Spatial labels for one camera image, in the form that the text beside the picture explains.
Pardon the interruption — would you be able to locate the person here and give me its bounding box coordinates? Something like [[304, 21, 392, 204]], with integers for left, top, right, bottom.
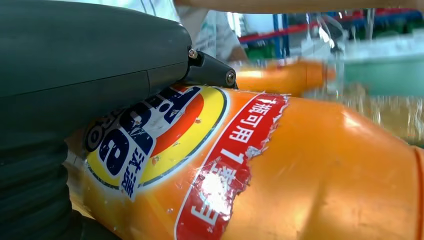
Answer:
[[62, 0, 424, 64]]

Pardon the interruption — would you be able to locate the green top table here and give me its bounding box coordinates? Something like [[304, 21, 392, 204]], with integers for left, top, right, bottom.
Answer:
[[342, 52, 424, 100]]

